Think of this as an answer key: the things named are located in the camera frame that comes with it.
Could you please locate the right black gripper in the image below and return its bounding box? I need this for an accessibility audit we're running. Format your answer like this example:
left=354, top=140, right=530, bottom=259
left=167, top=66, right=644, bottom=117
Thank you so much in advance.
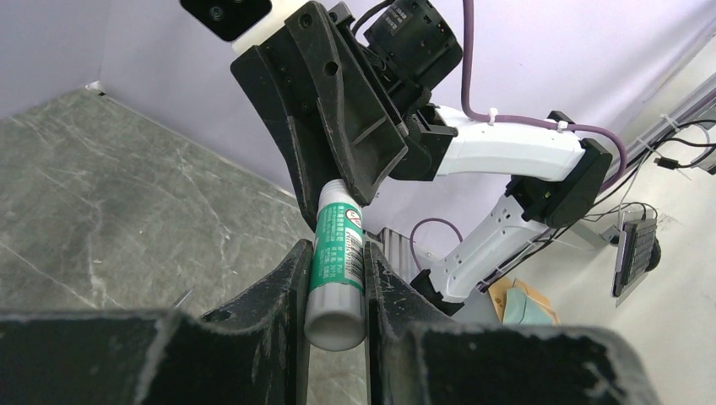
left=231, top=1, right=463, bottom=230

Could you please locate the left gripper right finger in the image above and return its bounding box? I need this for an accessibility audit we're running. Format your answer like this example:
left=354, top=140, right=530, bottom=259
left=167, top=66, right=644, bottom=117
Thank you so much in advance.
left=364, top=242, right=659, bottom=404

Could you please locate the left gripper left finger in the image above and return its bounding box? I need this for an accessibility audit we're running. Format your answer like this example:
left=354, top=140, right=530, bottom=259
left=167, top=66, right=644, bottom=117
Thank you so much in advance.
left=1, top=240, right=312, bottom=404

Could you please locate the green white glue stick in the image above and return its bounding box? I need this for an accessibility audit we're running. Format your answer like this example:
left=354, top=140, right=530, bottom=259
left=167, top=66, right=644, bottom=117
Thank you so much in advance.
left=304, top=180, right=366, bottom=352

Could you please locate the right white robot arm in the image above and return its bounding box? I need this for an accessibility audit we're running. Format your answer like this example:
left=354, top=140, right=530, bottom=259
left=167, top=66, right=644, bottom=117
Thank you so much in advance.
left=225, top=1, right=612, bottom=315

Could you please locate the stack of spare envelopes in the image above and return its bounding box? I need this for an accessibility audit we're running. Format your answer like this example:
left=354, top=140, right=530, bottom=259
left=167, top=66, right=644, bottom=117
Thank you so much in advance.
left=488, top=278, right=560, bottom=325

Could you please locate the black keyboard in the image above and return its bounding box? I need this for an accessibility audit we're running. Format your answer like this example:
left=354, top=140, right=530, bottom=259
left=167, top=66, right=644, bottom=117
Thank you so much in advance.
left=611, top=206, right=661, bottom=308

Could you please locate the yellow handled screwdriver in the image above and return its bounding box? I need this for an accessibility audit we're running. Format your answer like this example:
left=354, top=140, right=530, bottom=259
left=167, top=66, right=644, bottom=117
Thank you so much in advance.
left=171, top=288, right=194, bottom=310

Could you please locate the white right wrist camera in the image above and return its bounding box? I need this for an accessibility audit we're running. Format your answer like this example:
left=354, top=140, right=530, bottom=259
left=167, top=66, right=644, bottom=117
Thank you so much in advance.
left=180, top=0, right=306, bottom=56

